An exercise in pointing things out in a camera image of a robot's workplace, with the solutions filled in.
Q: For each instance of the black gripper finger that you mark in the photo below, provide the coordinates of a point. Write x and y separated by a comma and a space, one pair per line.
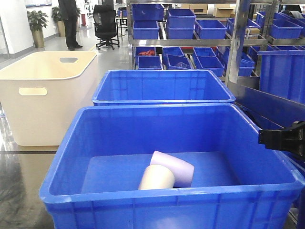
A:
290, 139

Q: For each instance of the purple plastic cup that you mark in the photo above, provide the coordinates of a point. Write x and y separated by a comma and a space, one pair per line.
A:
183, 171

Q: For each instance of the beige plastic cup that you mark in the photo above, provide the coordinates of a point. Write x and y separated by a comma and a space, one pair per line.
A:
157, 177

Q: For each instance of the tall blue bin right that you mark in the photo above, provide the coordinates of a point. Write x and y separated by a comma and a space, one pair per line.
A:
283, 74

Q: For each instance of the near large blue bin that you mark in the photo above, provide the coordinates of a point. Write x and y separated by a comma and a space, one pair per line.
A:
93, 180

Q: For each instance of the large blue bin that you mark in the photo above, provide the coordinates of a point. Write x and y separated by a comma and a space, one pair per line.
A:
93, 180
138, 87

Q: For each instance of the small blue bin lower right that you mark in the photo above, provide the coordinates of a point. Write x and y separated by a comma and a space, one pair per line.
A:
210, 63

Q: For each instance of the small blue bin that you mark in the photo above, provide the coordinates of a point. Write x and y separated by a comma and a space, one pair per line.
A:
210, 63
145, 30
210, 29
180, 24
149, 63

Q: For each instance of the small blue bin top right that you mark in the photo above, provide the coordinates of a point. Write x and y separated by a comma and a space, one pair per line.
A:
210, 29

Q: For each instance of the small blue bin top middle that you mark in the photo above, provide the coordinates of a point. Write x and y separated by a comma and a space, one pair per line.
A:
180, 24

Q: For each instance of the small blue bin lower left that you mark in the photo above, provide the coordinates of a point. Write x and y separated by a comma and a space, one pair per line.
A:
149, 63

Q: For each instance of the far large blue bin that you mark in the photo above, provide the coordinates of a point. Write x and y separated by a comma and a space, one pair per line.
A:
138, 87

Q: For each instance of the small blue bin top left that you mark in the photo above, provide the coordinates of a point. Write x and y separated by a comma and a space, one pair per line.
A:
145, 30

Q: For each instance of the steel storage shelf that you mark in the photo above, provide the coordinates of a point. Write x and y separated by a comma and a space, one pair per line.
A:
236, 41

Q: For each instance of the black office chair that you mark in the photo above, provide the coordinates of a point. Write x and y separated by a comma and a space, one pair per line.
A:
105, 26

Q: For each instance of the beige plastic tub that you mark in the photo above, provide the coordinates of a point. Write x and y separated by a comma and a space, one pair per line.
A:
42, 92

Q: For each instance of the person in dark clothes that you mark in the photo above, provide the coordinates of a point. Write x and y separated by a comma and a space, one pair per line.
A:
69, 15

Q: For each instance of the potted plant gold pot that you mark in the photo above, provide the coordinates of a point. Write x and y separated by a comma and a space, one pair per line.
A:
37, 21

